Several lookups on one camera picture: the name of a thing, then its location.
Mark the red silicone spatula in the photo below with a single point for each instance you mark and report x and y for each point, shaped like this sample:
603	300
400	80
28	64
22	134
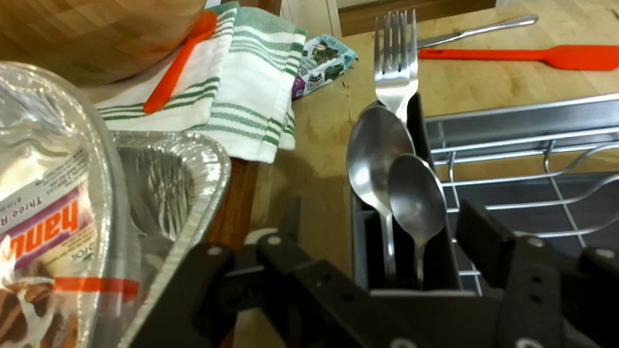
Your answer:
581	57

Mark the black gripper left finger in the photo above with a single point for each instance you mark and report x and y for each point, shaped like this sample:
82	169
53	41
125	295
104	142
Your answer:
291	291

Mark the green striped dish towel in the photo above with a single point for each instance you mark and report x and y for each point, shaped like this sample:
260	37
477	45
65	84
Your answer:
253	84

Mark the clear plastic snack bag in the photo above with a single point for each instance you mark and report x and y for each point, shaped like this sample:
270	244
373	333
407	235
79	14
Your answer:
46	213

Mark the small steel spoon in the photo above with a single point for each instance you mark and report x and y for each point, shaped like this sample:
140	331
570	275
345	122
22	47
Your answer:
417	196

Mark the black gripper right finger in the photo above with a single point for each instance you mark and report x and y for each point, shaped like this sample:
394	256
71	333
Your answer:
554	296

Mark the wooden bowl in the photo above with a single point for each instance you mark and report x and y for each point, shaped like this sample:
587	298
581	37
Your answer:
84	32

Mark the steel fork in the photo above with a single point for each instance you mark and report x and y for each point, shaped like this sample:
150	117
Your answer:
396	84

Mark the aluminium foil tray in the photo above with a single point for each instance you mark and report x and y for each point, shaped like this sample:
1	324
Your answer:
175	180

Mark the orange plastic utensil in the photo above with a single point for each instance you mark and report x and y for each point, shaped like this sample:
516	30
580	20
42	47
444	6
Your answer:
177	64

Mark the large steel spoon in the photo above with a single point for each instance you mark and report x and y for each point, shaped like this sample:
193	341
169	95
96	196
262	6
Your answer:
374	155

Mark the small printed snack packet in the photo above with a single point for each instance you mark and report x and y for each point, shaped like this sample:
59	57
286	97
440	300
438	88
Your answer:
326	61

